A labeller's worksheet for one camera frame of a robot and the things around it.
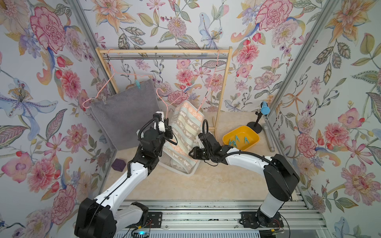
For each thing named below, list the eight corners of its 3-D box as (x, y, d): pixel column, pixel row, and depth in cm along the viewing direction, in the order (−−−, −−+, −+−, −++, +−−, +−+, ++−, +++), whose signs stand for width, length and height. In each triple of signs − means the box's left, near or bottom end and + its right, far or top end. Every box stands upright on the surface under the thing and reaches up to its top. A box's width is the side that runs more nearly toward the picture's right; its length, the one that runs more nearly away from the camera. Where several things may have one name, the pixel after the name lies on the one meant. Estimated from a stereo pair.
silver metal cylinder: (270, 151, 102) (272, 149, 100) (262, 126, 116) (263, 124, 114) (274, 152, 102) (276, 149, 99) (265, 126, 116) (267, 124, 114)
